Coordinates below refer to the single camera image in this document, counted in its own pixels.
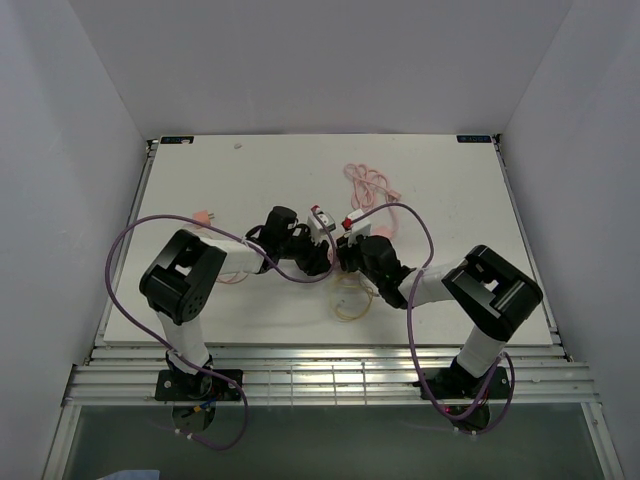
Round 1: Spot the blue corner label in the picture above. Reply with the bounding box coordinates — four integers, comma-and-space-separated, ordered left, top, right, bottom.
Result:
456, 135, 492, 144
160, 136, 194, 145

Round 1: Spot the pink power strip cord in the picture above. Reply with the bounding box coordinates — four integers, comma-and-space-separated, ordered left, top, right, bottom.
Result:
343, 161, 404, 240

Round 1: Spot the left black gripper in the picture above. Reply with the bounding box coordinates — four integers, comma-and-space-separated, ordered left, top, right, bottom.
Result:
278, 225, 332, 277

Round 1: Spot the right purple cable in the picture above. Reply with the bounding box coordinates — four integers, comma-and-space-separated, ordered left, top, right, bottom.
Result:
344, 201, 516, 437

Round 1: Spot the right blue corner label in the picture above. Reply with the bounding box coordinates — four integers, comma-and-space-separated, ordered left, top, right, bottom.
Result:
456, 135, 492, 144

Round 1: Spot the purple cable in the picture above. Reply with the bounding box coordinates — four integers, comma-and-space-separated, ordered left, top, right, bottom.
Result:
344, 201, 516, 437
105, 211, 337, 450

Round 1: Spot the pink charger plug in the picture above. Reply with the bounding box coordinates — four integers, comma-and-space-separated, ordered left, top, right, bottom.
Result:
192, 210, 215, 226

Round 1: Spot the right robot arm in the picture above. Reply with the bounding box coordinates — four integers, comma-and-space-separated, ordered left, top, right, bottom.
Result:
337, 235, 543, 397

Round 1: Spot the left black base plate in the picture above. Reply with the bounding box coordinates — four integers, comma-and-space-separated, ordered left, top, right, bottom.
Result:
154, 369, 243, 403

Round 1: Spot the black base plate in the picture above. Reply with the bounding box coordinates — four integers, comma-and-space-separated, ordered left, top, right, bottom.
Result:
423, 367, 510, 400
154, 369, 243, 403

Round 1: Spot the yellow charging cable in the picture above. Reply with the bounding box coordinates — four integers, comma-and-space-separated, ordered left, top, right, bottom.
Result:
331, 272, 375, 322

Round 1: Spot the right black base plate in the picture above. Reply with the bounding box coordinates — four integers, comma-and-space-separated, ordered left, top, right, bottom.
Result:
423, 367, 510, 400

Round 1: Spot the orange pink charging cable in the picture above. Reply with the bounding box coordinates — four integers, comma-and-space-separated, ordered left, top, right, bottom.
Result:
189, 224, 251, 285

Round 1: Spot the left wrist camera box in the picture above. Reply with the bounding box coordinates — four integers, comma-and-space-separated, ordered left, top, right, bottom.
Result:
306, 205, 336, 245

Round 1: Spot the aluminium rail frame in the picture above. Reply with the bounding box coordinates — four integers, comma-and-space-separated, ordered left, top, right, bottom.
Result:
61, 135, 601, 407

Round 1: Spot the pink power strip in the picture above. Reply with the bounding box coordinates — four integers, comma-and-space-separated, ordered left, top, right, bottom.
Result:
327, 226, 395, 261

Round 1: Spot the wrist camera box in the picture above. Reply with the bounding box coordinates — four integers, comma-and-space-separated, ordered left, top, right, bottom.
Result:
306, 205, 336, 245
341, 209, 372, 247

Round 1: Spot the left blue corner label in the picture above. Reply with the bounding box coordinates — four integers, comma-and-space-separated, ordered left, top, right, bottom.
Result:
160, 136, 194, 145

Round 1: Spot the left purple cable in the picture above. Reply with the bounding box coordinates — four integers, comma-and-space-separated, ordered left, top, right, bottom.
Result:
105, 211, 337, 450

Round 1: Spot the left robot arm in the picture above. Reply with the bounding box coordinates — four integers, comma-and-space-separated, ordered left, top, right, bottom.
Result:
139, 206, 336, 400

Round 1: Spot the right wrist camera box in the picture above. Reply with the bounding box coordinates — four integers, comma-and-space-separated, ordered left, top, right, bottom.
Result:
341, 209, 372, 247

